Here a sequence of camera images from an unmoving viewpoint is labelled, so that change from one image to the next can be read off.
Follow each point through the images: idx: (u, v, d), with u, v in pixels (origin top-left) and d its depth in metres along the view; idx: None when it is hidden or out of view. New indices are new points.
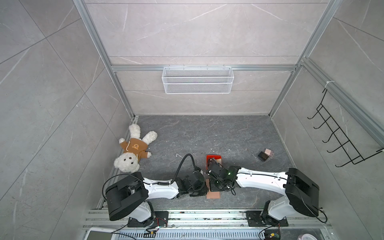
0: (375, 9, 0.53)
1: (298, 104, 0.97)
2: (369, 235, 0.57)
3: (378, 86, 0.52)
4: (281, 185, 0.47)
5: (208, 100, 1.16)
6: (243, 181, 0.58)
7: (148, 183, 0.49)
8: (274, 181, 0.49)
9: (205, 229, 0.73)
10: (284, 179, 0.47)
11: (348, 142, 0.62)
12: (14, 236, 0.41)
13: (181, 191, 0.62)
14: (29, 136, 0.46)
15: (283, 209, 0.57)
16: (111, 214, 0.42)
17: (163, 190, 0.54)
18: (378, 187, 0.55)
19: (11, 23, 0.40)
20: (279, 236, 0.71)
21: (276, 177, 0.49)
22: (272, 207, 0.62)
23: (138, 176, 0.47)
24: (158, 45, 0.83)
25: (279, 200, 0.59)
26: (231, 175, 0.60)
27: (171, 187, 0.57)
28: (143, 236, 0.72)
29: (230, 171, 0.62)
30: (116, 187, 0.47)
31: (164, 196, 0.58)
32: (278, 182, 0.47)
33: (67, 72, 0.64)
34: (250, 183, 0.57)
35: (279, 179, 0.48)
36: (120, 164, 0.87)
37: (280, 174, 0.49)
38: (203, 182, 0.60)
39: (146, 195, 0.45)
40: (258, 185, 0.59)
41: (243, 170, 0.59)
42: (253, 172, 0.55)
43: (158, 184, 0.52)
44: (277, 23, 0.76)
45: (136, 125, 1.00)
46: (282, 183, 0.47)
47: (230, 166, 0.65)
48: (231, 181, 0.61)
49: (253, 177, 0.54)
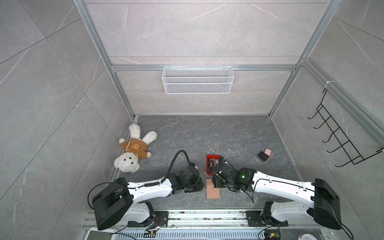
0: (375, 9, 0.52)
1: (298, 104, 0.97)
2: (369, 235, 0.57)
3: (378, 86, 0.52)
4: (308, 196, 0.44)
5: (207, 99, 1.16)
6: (260, 187, 0.54)
7: (133, 188, 0.47)
8: (299, 191, 0.46)
9: (205, 229, 0.73)
10: (311, 190, 0.44)
11: (348, 142, 0.62)
12: (14, 236, 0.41)
13: (176, 188, 0.61)
14: (29, 136, 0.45)
15: (293, 214, 0.56)
16: (99, 224, 0.41)
17: (152, 191, 0.52)
18: (378, 187, 0.55)
19: (11, 23, 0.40)
20: (279, 236, 0.71)
21: (301, 188, 0.46)
22: (279, 211, 0.61)
23: (122, 182, 0.46)
24: (158, 45, 0.83)
25: (287, 205, 0.58)
26: (245, 178, 0.56)
27: (164, 186, 0.56)
28: (143, 236, 0.72)
29: (243, 174, 0.57)
30: (101, 195, 0.45)
31: (156, 196, 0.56)
32: (304, 192, 0.45)
33: (67, 72, 0.64)
34: (270, 191, 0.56)
35: (305, 190, 0.45)
36: (120, 164, 0.87)
37: (306, 184, 0.46)
38: (198, 175, 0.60)
39: (131, 201, 0.43)
40: (278, 194, 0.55)
41: (261, 175, 0.54)
42: (273, 179, 0.52)
43: (145, 187, 0.50)
44: (278, 22, 0.76)
45: (136, 125, 1.00)
46: (309, 194, 0.44)
47: (242, 168, 0.60)
48: (244, 184, 0.56)
49: (273, 184, 0.50)
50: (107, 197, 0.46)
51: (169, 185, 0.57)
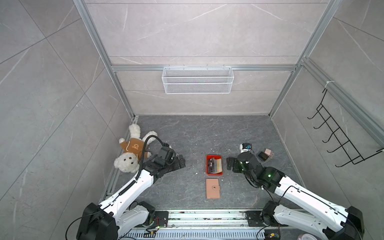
0: (375, 9, 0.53)
1: (298, 104, 0.97)
2: (369, 235, 0.57)
3: (378, 86, 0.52)
4: (338, 220, 0.41)
5: (207, 100, 1.16)
6: (285, 192, 0.51)
7: (109, 203, 0.43)
8: (328, 212, 0.43)
9: (205, 229, 0.73)
10: (343, 215, 0.42)
11: (348, 142, 0.62)
12: (14, 236, 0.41)
13: (156, 170, 0.57)
14: (29, 136, 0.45)
15: (302, 225, 0.55)
16: None
17: (131, 193, 0.48)
18: (378, 187, 0.55)
19: (11, 23, 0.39)
20: (279, 236, 0.71)
21: (332, 209, 0.43)
22: (289, 217, 0.59)
23: (92, 209, 0.41)
24: (158, 45, 0.83)
25: (302, 215, 0.55)
26: (270, 177, 0.54)
27: (142, 180, 0.52)
28: (143, 236, 0.72)
29: (269, 173, 0.55)
30: (81, 233, 0.41)
31: (139, 194, 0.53)
32: (335, 215, 0.42)
33: (67, 72, 0.64)
34: (295, 200, 0.51)
35: (336, 212, 0.43)
36: (120, 164, 0.87)
37: (340, 208, 0.43)
38: (172, 149, 0.66)
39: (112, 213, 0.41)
40: (302, 206, 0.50)
41: (291, 181, 0.51)
42: (302, 189, 0.49)
43: (120, 196, 0.45)
44: (278, 22, 0.76)
45: (136, 125, 1.00)
46: (340, 218, 0.42)
47: (271, 168, 0.56)
48: (267, 183, 0.54)
49: (302, 194, 0.48)
50: (90, 228, 0.42)
51: (146, 176, 0.54)
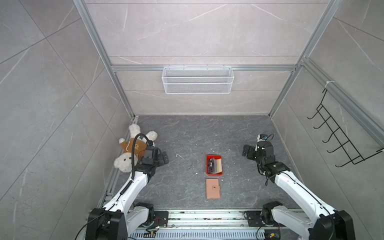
0: (375, 9, 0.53)
1: (298, 104, 0.97)
2: (369, 235, 0.57)
3: (378, 86, 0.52)
4: (319, 212, 0.43)
5: (207, 100, 1.16)
6: (283, 181, 0.55)
7: (114, 203, 0.44)
8: (313, 204, 0.45)
9: (205, 229, 0.73)
10: (327, 211, 0.42)
11: (348, 142, 0.62)
12: (14, 236, 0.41)
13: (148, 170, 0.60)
14: (29, 136, 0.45)
15: (292, 222, 0.55)
16: None
17: (131, 191, 0.50)
18: (378, 187, 0.55)
19: (11, 23, 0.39)
20: (279, 236, 0.71)
21: (319, 203, 0.45)
22: (283, 214, 0.59)
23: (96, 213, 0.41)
24: (158, 45, 0.83)
25: (297, 216, 0.54)
26: (275, 167, 0.59)
27: (137, 179, 0.54)
28: (143, 236, 0.72)
29: (276, 164, 0.61)
30: None
31: (137, 193, 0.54)
32: (317, 207, 0.44)
33: (67, 72, 0.64)
34: (288, 189, 0.54)
35: (321, 207, 0.44)
36: (120, 164, 0.87)
37: (328, 206, 0.44)
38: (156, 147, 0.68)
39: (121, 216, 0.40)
40: (294, 197, 0.51)
41: (292, 175, 0.55)
42: (299, 182, 0.52)
43: (123, 195, 0.47)
44: (277, 22, 0.76)
45: (136, 125, 1.00)
46: (322, 211, 0.43)
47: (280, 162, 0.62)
48: (271, 171, 0.60)
49: (296, 185, 0.51)
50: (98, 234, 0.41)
51: (140, 175, 0.56)
